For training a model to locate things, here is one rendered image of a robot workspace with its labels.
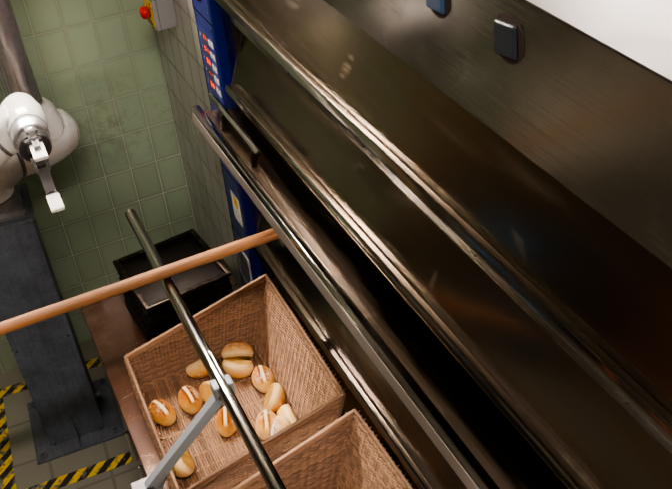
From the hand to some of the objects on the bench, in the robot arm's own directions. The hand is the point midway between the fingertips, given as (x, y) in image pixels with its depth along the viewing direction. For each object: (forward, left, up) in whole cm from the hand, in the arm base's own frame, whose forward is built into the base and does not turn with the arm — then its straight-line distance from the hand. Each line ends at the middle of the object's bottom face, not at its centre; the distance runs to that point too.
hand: (49, 182), depth 193 cm
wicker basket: (+5, +29, -91) cm, 96 cm away
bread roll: (-20, +38, -89) cm, 99 cm away
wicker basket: (+66, +33, -91) cm, 117 cm away
